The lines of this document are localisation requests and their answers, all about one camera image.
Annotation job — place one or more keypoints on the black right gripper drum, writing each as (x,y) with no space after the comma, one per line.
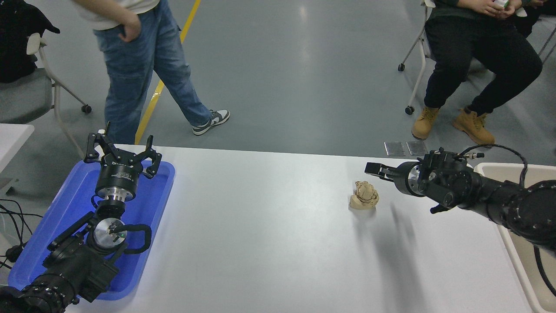
(403,178)

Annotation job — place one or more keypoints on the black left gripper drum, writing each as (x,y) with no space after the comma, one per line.
(119,176)

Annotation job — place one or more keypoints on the tan paper ball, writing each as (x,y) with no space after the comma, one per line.
(365,195)

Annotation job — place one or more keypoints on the small puzzle cube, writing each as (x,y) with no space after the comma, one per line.
(500,3)

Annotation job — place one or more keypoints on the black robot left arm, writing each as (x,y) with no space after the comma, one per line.
(78,265)

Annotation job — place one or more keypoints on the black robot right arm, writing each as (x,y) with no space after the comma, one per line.
(512,204)

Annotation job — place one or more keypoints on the person's right hand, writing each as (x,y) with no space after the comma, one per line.
(484,6)
(131,29)

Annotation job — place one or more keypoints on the person's left hand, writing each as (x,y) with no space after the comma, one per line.
(511,9)

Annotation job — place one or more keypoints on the metal floor plate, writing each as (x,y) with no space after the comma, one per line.
(395,148)
(417,148)

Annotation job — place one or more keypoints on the blue plastic tray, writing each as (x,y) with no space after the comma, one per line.
(65,204)

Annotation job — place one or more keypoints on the person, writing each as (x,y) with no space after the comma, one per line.
(538,17)
(473,52)
(130,74)

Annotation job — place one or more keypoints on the small white side table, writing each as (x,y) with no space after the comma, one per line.
(13,139)

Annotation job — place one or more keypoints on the grey seat wheeled chair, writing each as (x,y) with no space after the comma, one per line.
(21,95)

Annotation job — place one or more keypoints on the black power plug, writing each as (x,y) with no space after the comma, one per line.
(14,253)

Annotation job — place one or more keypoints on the black jacket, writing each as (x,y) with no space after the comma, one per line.
(17,39)

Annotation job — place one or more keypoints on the large pale bin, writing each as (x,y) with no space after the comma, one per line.
(519,265)

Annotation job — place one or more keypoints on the white frame wheeled chair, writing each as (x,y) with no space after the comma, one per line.
(409,110)

